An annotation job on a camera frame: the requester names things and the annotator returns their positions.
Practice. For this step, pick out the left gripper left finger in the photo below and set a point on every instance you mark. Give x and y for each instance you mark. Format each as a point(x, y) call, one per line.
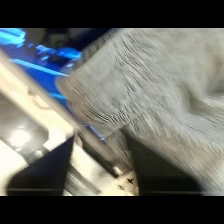
point(50, 173)

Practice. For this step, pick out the silver frame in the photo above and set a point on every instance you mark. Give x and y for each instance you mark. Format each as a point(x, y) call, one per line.
point(36, 110)

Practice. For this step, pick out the grey garment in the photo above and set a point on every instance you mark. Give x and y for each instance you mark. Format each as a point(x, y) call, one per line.
point(150, 86)

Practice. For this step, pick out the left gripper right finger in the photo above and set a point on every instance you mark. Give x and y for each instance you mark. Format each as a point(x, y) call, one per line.
point(160, 176)

